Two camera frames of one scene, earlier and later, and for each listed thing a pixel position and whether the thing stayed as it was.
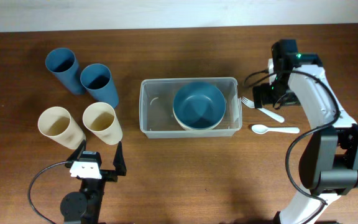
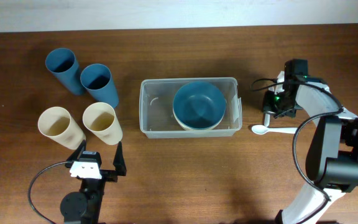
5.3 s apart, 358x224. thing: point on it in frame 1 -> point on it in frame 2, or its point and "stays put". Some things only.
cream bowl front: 179,123 stays put
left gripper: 112,175 stays put
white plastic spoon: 261,129 stays put
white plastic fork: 250,104 -> 266,117
